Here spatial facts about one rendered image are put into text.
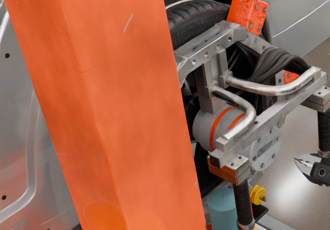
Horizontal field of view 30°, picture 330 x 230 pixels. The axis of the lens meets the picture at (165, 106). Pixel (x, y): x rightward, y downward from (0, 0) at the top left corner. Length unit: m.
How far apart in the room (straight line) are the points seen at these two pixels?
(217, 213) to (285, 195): 1.12
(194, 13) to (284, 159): 1.43
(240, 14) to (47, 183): 0.66
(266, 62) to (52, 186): 0.62
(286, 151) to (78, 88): 2.19
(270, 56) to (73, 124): 0.81
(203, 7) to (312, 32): 0.64
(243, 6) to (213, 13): 0.08
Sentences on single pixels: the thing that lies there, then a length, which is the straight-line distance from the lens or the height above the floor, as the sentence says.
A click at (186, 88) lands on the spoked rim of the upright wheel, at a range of 1.68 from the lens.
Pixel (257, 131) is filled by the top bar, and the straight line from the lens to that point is 1.46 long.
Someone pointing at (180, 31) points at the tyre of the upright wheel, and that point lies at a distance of 1.57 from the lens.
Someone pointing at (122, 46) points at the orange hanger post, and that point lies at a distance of 0.83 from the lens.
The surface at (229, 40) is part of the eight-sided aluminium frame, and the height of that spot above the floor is 1.09.
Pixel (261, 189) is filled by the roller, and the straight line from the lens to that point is 1.96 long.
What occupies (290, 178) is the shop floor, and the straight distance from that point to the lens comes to 2.81.
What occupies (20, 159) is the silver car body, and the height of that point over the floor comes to 1.01.
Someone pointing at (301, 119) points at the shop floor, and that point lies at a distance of 3.15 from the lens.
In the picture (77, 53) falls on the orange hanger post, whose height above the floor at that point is 1.49.
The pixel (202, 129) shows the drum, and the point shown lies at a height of 0.88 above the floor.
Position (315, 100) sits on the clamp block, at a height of 0.93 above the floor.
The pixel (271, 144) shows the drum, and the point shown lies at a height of 0.85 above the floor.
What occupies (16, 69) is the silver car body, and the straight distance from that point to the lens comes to 1.41.
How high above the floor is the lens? 1.84
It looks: 33 degrees down
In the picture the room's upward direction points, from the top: 12 degrees counter-clockwise
